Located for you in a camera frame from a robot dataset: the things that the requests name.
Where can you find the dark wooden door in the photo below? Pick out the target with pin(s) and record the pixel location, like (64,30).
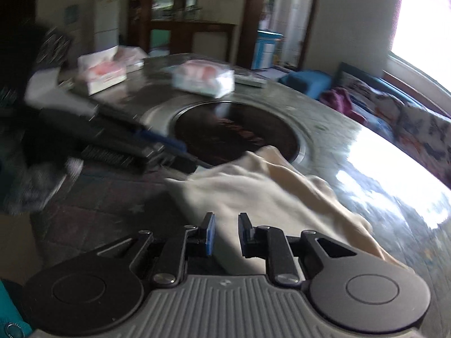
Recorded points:
(19,7)

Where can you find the cream sweatshirt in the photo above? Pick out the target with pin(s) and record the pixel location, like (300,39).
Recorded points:
(253,197)

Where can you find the blue sofa bolster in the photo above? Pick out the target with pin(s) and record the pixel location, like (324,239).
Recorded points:
(304,84)

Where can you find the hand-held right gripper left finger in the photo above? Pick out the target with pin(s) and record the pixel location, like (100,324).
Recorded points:
(210,234)

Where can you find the white pink tissue pack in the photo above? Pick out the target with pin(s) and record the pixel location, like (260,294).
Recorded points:
(202,79)

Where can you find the dark wooden display cabinet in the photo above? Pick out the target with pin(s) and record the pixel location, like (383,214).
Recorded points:
(176,31)

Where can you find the white refrigerator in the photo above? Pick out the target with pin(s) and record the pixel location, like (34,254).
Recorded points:
(107,21)

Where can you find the person's teal jacket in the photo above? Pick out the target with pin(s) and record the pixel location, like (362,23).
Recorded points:
(12,310)

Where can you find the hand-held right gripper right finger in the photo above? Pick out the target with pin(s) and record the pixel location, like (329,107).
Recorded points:
(243,234)

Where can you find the black round cooktop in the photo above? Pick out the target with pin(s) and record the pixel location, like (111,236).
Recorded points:
(225,130)

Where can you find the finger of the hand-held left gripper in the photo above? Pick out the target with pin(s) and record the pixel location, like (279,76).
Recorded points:
(162,141)
(172,162)

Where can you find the pink white tissue box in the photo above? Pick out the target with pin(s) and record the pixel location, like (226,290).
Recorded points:
(102,74)

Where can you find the blue sofa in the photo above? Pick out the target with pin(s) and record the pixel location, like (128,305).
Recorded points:
(370,77)

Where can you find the blue white small cabinet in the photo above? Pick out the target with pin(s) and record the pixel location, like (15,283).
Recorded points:
(267,49)

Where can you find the dark wooden door frame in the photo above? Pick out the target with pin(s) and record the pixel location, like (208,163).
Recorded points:
(252,17)

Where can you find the grey remote control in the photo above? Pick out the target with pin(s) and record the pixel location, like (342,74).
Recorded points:
(250,80)

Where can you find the purple garment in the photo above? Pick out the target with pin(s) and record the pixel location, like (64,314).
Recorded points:
(340,102)

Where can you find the window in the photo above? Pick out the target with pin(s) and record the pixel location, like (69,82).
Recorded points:
(422,24)

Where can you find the butterfly print cushion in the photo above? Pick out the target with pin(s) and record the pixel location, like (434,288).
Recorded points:
(373,95)
(422,137)

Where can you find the dark printed box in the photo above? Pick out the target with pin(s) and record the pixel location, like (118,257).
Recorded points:
(56,47)

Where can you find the person's left hand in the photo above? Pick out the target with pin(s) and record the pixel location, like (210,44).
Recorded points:
(38,190)

